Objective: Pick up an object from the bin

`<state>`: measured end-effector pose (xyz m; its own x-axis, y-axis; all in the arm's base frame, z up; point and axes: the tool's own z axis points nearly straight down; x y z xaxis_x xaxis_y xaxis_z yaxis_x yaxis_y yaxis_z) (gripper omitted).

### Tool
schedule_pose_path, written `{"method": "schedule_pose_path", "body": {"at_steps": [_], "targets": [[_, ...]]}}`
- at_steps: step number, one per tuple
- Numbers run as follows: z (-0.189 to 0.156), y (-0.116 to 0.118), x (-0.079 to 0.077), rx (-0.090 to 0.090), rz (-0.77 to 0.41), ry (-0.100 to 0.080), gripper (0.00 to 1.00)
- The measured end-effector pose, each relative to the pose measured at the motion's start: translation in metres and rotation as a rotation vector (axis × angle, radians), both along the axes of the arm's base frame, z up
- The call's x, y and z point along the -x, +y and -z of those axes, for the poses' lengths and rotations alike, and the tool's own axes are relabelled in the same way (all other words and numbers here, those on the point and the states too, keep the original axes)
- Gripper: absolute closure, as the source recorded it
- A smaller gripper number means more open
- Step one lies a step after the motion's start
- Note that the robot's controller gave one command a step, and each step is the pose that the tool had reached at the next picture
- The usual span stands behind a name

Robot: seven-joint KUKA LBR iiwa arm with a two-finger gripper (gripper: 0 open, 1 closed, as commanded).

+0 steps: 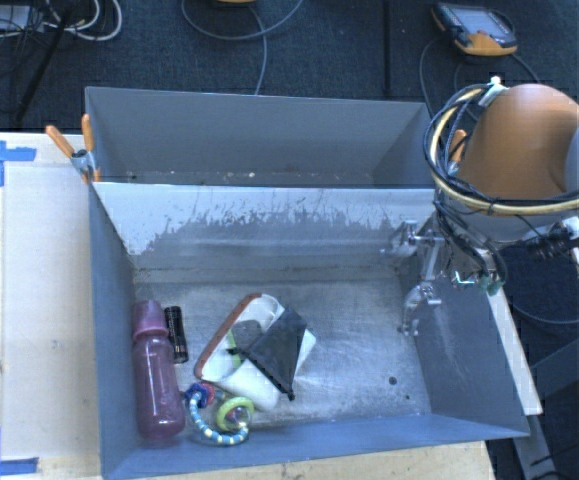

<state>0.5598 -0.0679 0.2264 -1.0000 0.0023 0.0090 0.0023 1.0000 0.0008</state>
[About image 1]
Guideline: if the grey metal bin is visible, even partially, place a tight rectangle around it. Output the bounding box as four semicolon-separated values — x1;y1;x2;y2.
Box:
84;86;544;480

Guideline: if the purple plastic baby bottle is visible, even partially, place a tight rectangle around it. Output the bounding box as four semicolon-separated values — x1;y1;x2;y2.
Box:
131;299;187;442

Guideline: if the black cylinder on white bracket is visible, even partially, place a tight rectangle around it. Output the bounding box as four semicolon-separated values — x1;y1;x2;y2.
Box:
524;216;579;265

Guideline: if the colourful beaded ring rattle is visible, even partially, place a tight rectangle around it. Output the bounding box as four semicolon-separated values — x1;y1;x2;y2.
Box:
183;381;256;447

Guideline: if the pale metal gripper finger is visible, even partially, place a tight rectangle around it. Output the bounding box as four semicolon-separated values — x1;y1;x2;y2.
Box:
398;282;443;338
380;219;444;260

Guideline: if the white toy boat black sail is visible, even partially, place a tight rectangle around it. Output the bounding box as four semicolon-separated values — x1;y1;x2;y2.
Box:
193;292;318;413

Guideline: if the black cylindrical battery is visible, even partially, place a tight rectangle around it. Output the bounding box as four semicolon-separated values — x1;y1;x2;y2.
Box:
163;305;191;365

